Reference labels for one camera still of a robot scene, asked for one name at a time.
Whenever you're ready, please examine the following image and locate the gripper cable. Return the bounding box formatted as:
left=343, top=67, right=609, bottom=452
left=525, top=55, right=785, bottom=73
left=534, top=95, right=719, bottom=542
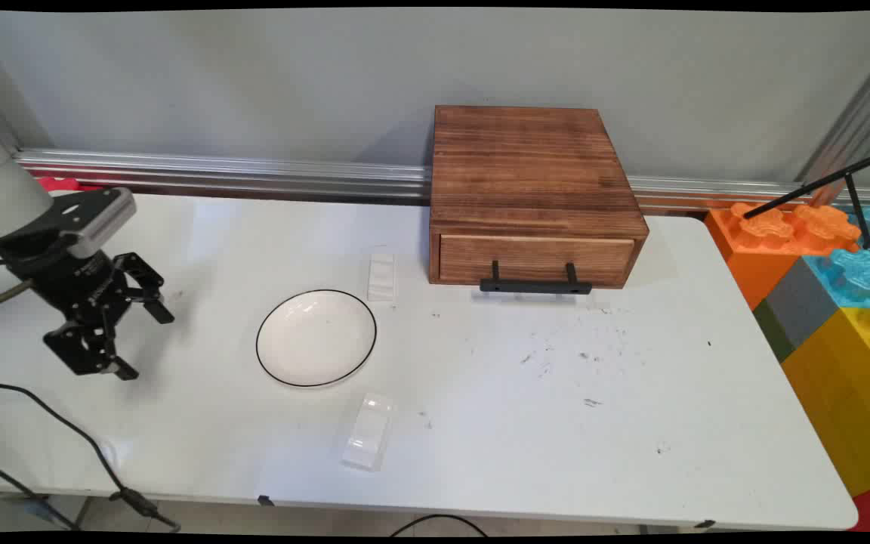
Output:
left=0, top=278, right=37, bottom=312

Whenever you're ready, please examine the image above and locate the clear plastic container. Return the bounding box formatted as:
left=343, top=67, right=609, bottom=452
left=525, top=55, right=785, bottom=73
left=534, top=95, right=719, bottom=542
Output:
left=341, top=392, right=395, bottom=472

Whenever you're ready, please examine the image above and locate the yellow giant toy brick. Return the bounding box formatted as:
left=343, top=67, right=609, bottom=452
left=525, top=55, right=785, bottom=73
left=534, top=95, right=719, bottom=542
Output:
left=780, top=301, right=870, bottom=524

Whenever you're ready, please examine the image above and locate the aluminium wall rail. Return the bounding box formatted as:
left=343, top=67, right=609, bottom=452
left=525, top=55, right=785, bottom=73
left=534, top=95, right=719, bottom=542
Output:
left=15, top=148, right=870, bottom=217

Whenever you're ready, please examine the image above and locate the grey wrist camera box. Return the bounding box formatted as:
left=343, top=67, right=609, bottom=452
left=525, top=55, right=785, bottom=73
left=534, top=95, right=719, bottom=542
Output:
left=63, top=187, right=137, bottom=259

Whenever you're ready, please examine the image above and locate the aluminium frame post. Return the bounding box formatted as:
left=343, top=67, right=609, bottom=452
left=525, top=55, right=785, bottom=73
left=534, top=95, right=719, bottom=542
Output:
left=796, top=36, right=870, bottom=206

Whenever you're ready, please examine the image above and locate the orange giant toy brick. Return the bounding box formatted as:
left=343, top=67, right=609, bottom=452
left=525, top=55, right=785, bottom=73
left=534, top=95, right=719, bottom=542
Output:
left=704, top=202, right=863, bottom=311

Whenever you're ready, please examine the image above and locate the red object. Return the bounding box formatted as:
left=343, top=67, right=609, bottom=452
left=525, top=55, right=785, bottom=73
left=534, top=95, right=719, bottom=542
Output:
left=33, top=175, right=105, bottom=194

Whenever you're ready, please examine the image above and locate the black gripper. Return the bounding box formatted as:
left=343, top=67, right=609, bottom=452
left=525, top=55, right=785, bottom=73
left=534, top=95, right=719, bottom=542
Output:
left=5, top=233, right=176, bottom=382

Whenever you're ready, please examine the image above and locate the grey giant toy brick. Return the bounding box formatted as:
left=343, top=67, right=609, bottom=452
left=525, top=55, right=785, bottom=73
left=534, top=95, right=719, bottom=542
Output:
left=753, top=256, right=842, bottom=364

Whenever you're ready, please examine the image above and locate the black drawer handle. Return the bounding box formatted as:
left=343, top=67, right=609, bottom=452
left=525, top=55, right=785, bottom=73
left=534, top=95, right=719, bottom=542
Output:
left=479, top=261, right=594, bottom=295

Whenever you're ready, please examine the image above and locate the black looped cable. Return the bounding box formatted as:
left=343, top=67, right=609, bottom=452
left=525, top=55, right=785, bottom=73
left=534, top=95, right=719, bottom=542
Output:
left=388, top=514, right=490, bottom=538

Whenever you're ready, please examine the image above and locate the black tripod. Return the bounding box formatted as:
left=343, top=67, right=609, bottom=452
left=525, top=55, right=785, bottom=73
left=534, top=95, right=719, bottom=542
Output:
left=742, top=147, right=870, bottom=263

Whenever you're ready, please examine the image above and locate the blue giant toy brick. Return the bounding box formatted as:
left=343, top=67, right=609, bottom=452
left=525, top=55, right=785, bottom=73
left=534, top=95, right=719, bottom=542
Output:
left=804, top=206, right=870, bottom=311

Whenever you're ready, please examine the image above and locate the thin black cable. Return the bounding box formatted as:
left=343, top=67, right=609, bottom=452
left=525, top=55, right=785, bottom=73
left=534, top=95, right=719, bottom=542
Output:
left=0, top=453, right=82, bottom=531

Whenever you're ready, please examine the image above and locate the thick black cable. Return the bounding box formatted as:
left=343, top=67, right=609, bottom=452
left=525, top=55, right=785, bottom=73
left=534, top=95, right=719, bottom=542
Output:
left=0, top=379, right=181, bottom=532

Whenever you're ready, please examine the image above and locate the white plate with black rim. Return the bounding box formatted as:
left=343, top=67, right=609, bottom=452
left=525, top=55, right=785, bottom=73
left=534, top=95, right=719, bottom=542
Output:
left=256, top=289, right=378, bottom=388

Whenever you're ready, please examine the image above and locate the dark wooden drawer cabinet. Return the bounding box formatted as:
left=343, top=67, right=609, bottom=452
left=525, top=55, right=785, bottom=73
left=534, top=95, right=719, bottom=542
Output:
left=428, top=105, right=650, bottom=291

